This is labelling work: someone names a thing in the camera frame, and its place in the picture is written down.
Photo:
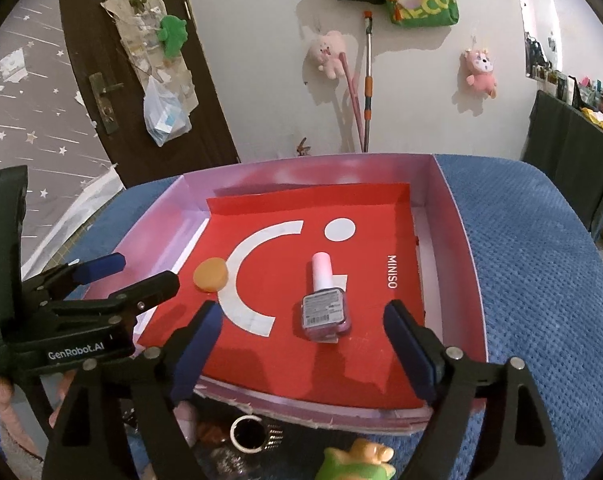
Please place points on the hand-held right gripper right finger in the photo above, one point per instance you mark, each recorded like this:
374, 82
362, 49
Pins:
411, 350

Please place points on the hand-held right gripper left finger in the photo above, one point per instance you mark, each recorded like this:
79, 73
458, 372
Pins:
196, 355

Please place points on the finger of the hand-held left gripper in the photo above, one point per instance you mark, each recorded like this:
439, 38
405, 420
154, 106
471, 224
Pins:
149, 290
101, 265

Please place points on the orange round disc toy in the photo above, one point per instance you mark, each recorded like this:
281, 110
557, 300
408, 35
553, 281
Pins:
211, 274

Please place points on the pink nail polish bottle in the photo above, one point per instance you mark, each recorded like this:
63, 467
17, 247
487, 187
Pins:
324, 305

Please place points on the green avocado toy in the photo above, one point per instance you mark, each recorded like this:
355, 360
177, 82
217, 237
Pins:
346, 469

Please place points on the purple cardboard box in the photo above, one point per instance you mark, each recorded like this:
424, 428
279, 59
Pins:
311, 172

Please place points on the person's left hand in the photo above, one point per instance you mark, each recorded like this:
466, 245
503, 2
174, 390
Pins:
11, 410

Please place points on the red printed paper liner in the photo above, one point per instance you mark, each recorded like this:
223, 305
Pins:
281, 360

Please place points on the black studded cup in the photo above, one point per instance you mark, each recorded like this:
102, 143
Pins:
249, 435

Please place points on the brown glitter bottle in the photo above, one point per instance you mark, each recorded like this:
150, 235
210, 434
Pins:
226, 462

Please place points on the blue textured blanket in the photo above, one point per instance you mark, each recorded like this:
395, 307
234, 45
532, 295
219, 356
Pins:
531, 310

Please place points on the clear plastic bag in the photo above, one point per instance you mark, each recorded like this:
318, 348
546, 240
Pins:
164, 115

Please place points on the white paper scrap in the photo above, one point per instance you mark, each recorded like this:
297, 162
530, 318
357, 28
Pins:
11, 62

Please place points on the clear hanging door organizer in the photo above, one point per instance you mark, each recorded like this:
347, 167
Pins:
141, 45

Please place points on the dark brown door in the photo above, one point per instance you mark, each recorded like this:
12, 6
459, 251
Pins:
81, 35

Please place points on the green plush dinosaur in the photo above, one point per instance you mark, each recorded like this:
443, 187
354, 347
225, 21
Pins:
172, 35

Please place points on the dark green table cloth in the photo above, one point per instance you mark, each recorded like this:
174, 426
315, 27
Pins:
571, 150

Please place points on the pink stick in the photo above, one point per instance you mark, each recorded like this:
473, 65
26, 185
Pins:
351, 95

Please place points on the pink plush with glasses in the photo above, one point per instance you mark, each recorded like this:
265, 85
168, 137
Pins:
480, 67

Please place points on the pink rabbit plush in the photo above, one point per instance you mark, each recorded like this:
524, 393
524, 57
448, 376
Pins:
326, 50

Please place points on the yellow cloth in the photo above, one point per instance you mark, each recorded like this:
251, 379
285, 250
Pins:
599, 117

